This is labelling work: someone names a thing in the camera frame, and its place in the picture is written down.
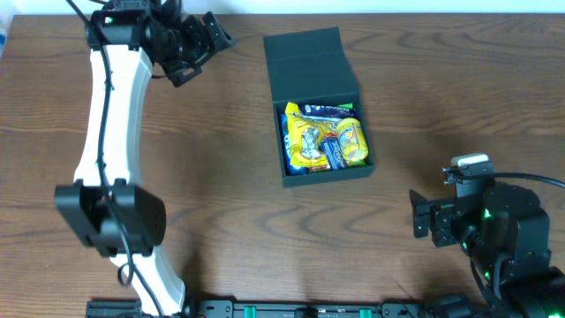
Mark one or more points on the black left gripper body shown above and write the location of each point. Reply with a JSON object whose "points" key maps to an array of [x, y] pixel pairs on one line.
{"points": [[194, 50]]}

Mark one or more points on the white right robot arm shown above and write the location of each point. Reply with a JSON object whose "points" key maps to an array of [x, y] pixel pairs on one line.
{"points": [[504, 232]]}

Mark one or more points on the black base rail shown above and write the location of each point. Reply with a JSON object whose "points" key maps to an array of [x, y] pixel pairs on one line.
{"points": [[230, 309]]}

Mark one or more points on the dark green box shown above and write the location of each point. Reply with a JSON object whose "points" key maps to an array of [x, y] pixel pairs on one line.
{"points": [[311, 67]]}

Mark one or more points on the yellow gum bottle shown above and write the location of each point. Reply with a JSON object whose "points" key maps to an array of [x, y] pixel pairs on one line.
{"points": [[352, 140]]}

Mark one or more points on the yellow snack bag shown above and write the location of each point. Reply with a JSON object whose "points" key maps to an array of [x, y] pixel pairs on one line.
{"points": [[306, 135]]}

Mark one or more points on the blue Eclipse mints box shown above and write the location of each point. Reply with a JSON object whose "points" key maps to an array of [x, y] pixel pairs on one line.
{"points": [[332, 149]]}

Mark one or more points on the Haribo gummy bag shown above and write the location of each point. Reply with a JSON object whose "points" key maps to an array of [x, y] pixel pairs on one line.
{"points": [[324, 168]]}

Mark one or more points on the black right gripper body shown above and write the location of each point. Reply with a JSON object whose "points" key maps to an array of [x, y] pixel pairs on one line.
{"points": [[440, 222]]}

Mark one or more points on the blue Oreo cookie pack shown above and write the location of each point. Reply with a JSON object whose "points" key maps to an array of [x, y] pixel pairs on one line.
{"points": [[291, 169]]}

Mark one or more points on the blue Dairy Milk chocolate bar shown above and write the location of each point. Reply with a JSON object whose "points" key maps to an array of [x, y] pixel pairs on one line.
{"points": [[331, 111]]}

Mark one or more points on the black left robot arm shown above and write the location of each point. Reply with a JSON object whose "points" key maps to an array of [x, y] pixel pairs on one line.
{"points": [[106, 205]]}

